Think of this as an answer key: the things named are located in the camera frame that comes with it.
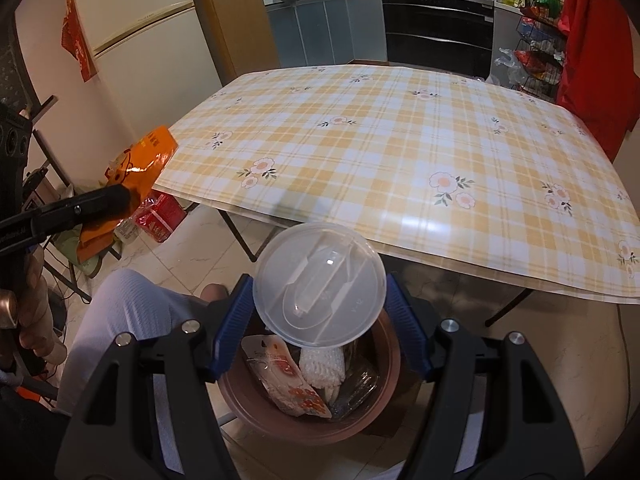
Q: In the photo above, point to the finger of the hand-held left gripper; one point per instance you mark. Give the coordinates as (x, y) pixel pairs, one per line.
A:
(85, 207)

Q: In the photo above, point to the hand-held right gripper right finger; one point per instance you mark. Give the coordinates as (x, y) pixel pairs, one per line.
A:
(407, 332)

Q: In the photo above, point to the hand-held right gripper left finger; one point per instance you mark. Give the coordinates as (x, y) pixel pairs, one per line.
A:
(232, 327)

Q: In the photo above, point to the brown round bin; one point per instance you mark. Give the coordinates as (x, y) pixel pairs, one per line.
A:
(385, 380)

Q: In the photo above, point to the white floral packet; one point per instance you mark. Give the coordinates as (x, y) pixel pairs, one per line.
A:
(285, 375)

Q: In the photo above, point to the orange snack packet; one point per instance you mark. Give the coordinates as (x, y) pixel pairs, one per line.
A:
(145, 160)

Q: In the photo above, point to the clear plastic box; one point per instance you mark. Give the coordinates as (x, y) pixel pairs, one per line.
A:
(357, 392)

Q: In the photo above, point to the white foam tray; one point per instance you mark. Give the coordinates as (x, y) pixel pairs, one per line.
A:
(322, 370)

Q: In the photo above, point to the clear round plastic lid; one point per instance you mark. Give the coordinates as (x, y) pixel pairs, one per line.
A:
(320, 285)

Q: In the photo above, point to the person's left hand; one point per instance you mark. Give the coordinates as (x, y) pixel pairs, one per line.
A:
(35, 310)

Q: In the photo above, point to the black metal stand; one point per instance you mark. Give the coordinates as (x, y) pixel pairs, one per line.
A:
(45, 150)

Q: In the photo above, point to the green bag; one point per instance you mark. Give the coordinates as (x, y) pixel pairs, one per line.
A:
(87, 266)

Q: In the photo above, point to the red carton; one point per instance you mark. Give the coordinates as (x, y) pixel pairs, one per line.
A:
(160, 217)

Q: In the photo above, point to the black metal table leg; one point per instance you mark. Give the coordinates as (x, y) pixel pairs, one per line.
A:
(510, 307)
(245, 237)

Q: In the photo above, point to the person's left leg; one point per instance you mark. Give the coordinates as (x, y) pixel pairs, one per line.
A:
(130, 320)

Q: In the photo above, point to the red paper hanging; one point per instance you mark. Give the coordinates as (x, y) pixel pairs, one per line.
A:
(80, 45)

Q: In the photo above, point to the cream refrigerator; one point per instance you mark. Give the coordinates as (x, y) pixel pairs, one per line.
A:
(145, 50)

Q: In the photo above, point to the table with yellow plaid cloth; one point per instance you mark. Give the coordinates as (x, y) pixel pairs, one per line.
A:
(400, 160)

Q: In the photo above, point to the clear plastic bags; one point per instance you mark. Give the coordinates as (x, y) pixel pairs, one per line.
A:
(507, 67)

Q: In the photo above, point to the grey lower kitchen cabinets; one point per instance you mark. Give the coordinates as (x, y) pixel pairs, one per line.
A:
(325, 30)

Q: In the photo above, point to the black built-in oven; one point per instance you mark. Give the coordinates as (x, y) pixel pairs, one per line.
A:
(435, 30)

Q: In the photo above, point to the red apron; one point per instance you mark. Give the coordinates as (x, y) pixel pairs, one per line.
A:
(595, 60)

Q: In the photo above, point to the wooden door frame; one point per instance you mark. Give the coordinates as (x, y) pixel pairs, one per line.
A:
(235, 20)

